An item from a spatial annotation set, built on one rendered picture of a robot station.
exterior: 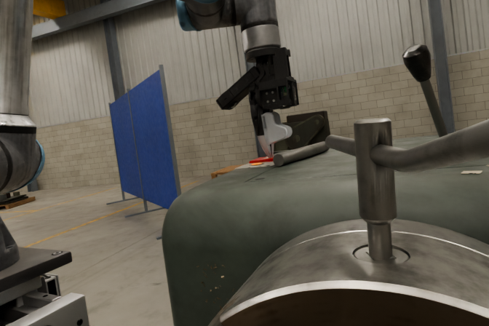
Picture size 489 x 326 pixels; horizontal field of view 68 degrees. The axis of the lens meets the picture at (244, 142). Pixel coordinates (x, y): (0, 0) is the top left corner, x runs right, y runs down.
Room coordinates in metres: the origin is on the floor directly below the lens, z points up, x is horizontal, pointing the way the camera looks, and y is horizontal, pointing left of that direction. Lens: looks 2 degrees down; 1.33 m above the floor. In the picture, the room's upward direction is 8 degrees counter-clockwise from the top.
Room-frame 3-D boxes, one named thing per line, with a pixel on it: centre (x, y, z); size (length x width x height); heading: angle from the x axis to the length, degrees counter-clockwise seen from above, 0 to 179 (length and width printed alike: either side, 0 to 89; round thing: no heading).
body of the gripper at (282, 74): (0.73, -0.07, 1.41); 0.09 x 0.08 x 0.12; 67
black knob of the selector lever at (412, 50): (0.47, -0.23, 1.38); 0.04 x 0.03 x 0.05; 157
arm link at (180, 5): (0.70, 0.04, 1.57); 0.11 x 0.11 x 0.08; 4
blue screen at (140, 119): (6.77, 2.01, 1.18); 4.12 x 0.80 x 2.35; 30
